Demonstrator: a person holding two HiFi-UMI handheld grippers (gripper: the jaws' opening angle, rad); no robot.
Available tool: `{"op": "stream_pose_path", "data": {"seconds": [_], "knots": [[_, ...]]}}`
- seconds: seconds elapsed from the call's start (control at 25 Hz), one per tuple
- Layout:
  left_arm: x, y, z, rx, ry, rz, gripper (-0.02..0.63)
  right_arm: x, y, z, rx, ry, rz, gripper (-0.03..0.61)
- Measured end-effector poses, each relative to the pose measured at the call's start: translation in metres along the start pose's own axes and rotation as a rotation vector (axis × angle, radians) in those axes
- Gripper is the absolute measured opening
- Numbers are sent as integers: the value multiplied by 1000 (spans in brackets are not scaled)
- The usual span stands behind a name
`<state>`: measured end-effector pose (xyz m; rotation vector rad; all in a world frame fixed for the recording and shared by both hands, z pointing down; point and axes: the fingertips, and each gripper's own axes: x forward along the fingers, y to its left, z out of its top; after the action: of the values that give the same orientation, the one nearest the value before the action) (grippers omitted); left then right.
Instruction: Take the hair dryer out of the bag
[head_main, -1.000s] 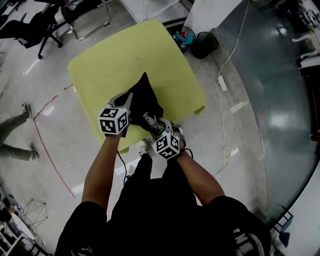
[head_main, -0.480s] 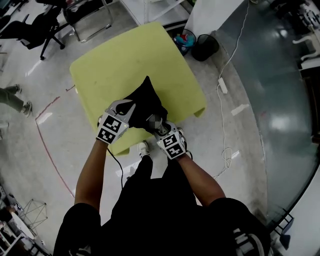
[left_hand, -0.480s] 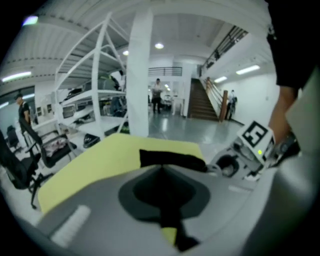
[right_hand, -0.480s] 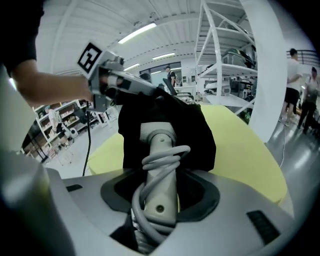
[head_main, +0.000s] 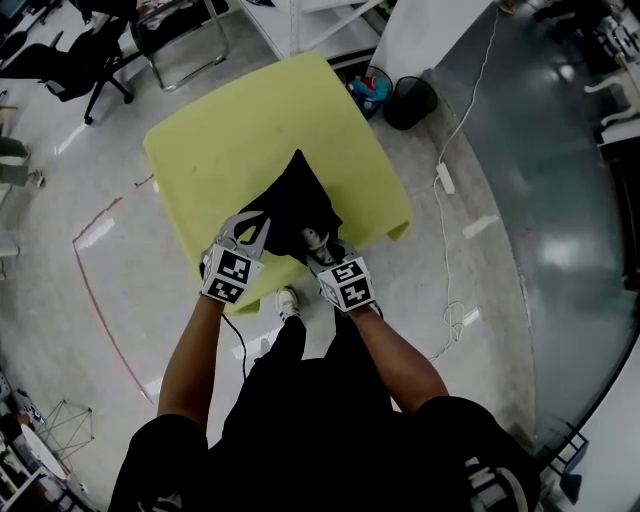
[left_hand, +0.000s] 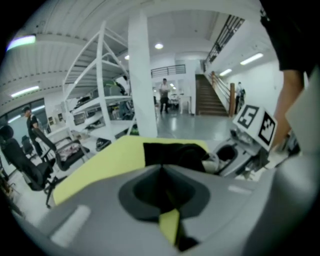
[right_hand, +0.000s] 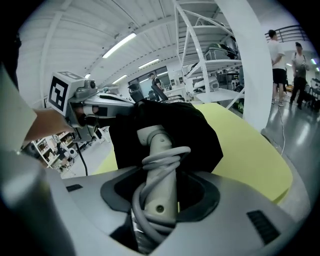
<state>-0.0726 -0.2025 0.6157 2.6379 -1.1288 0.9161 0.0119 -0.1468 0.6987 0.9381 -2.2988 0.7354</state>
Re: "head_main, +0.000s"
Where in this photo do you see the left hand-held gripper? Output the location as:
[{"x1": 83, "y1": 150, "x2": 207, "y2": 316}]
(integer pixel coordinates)
[{"x1": 199, "y1": 209, "x2": 273, "y2": 305}]

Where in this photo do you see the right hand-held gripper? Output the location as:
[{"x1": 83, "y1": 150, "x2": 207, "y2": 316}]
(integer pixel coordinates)
[{"x1": 299, "y1": 227, "x2": 376, "y2": 314}]

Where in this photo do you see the black cloth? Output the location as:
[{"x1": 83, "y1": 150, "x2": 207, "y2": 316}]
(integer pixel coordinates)
[{"x1": 237, "y1": 148, "x2": 346, "y2": 267}]

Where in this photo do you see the person's right forearm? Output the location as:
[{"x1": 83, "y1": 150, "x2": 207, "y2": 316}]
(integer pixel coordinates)
[{"x1": 343, "y1": 303, "x2": 450, "y2": 416}]

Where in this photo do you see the person's left forearm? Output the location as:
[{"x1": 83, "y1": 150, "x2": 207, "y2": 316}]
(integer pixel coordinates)
[{"x1": 156, "y1": 295, "x2": 225, "y2": 432}]

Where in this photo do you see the person's white shoe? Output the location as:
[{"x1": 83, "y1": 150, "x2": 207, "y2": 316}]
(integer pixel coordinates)
[{"x1": 274, "y1": 285, "x2": 300, "y2": 321}]

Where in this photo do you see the yellow-green plastic table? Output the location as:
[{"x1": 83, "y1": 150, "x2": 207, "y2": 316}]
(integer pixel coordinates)
[{"x1": 142, "y1": 50, "x2": 414, "y2": 318}]

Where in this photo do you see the white power strip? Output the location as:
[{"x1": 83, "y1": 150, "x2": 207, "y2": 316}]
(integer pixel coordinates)
[{"x1": 434, "y1": 161, "x2": 456, "y2": 196}]

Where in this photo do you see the person's black clothing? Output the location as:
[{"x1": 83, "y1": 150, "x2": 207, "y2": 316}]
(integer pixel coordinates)
[{"x1": 107, "y1": 313, "x2": 544, "y2": 512}]

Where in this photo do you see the black mesh bin with trash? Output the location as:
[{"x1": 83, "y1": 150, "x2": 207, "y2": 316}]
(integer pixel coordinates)
[{"x1": 346, "y1": 64, "x2": 394, "y2": 121}]

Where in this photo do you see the black waste bin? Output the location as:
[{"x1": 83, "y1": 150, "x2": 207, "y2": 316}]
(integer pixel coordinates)
[{"x1": 383, "y1": 75, "x2": 440, "y2": 132}]

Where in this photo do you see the white metal shelving rack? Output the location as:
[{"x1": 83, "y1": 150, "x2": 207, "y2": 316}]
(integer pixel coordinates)
[{"x1": 239, "y1": 0, "x2": 396, "y2": 64}]

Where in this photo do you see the black office chair with headrest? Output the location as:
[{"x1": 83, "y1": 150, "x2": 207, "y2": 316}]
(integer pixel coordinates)
[{"x1": 0, "y1": 13, "x2": 135, "y2": 126}]

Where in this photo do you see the white pillar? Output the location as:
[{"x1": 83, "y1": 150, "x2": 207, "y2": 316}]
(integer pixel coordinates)
[{"x1": 369, "y1": 0, "x2": 501, "y2": 81}]

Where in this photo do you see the white table with curved legs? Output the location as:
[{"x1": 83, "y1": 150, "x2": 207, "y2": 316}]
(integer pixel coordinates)
[{"x1": 583, "y1": 14, "x2": 640, "y2": 134}]

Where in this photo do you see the black cable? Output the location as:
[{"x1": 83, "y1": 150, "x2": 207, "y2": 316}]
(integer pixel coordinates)
[{"x1": 219, "y1": 312, "x2": 250, "y2": 381}]

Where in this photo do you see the black chair with chrome frame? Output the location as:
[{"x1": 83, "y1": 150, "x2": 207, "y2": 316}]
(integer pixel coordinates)
[{"x1": 130, "y1": 0, "x2": 231, "y2": 94}]

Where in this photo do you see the white power cable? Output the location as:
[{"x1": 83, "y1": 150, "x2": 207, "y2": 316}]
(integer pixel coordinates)
[{"x1": 426, "y1": 3, "x2": 501, "y2": 365}]

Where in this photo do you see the wire frame stand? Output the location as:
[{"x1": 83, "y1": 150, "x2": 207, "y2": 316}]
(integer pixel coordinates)
[{"x1": 33, "y1": 398, "x2": 95, "y2": 474}]

